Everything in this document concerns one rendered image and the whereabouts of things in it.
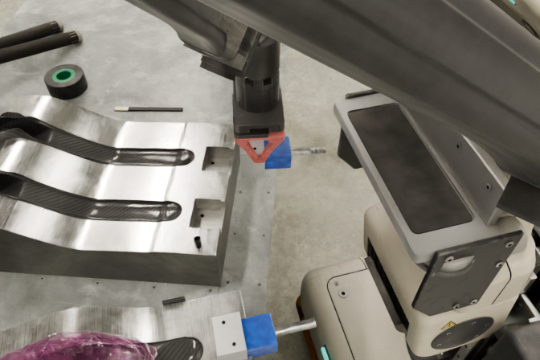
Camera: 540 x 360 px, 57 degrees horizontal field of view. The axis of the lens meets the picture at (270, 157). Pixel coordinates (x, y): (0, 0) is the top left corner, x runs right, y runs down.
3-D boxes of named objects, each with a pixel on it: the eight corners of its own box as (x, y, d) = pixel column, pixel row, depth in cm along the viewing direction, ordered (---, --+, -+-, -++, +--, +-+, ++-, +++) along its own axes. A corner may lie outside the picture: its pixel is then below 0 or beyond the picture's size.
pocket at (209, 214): (227, 214, 76) (225, 199, 74) (222, 243, 73) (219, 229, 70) (198, 212, 77) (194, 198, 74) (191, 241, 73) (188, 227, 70)
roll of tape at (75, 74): (45, 101, 103) (38, 87, 100) (54, 77, 108) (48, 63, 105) (83, 100, 103) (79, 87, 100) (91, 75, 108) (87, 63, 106)
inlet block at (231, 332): (308, 313, 68) (311, 296, 64) (319, 349, 65) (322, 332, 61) (214, 334, 66) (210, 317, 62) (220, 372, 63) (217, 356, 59)
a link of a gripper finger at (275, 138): (236, 175, 70) (233, 128, 63) (235, 139, 75) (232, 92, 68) (284, 173, 70) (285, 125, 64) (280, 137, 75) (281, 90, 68)
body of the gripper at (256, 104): (235, 136, 64) (231, 92, 58) (233, 85, 71) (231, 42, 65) (284, 134, 64) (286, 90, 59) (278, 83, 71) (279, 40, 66)
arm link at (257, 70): (263, 44, 55) (290, 21, 58) (214, 25, 58) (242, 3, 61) (263, 92, 60) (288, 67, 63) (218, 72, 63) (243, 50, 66)
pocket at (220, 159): (235, 162, 84) (234, 148, 81) (231, 186, 80) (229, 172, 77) (208, 161, 84) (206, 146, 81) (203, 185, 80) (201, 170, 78)
